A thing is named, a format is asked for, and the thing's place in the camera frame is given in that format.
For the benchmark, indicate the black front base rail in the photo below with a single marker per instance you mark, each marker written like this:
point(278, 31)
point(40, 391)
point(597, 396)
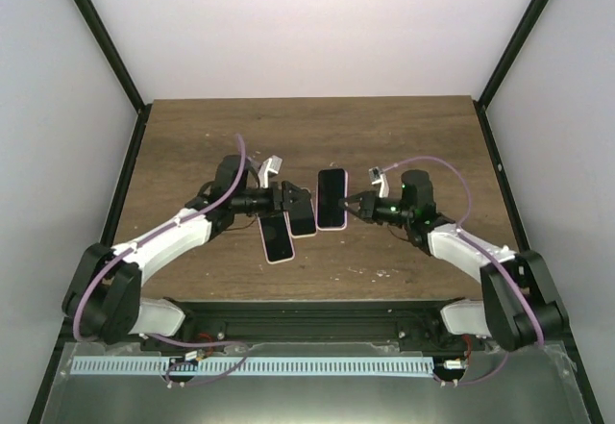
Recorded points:
point(407, 324)

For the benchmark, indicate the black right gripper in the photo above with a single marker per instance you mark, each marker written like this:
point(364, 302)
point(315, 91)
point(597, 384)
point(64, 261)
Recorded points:
point(367, 210)

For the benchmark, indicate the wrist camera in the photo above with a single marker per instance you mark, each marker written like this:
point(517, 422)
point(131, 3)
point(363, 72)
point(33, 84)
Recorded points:
point(268, 169)
point(378, 179)

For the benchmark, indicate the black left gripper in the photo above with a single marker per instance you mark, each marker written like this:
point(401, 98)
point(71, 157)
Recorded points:
point(275, 206)

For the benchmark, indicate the black right frame post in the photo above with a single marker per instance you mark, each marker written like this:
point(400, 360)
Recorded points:
point(526, 24)

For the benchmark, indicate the black phone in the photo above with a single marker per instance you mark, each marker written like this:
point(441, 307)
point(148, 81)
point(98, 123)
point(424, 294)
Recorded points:
point(277, 239)

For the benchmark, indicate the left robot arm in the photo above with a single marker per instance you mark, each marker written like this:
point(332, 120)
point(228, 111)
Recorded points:
point(104, 300)

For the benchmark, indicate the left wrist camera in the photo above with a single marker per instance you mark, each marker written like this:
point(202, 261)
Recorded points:
point(268, 169)

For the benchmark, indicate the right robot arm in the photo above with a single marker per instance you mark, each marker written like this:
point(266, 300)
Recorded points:
point(519, 304)

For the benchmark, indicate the black left frame post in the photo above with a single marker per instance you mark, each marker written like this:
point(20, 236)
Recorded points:
point(106, 45)

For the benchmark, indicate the pink phone case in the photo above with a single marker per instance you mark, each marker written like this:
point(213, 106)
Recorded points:
point(331, 228)

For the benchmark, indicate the white phone case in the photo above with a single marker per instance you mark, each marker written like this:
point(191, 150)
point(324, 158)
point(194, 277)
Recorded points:
point(303, 235)
point(278, 261)

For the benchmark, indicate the white slotted cable duct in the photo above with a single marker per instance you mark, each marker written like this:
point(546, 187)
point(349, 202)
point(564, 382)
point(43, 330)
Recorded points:
point(258, 366)

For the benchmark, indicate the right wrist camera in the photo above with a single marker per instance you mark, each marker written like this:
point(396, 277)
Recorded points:
point(378, 179)

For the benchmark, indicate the black frame post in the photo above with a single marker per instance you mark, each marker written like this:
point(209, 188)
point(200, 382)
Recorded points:
point(106, 45)
point(526, 24)

